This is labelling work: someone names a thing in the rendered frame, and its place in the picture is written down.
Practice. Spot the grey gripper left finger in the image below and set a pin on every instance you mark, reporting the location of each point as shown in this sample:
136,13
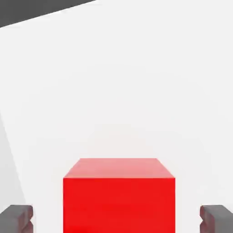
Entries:
14,219

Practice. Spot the small red cube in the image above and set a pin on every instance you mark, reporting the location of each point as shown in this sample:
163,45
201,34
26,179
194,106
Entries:
119,200

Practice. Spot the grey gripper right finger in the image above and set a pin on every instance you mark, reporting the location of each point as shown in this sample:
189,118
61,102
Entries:
217,219

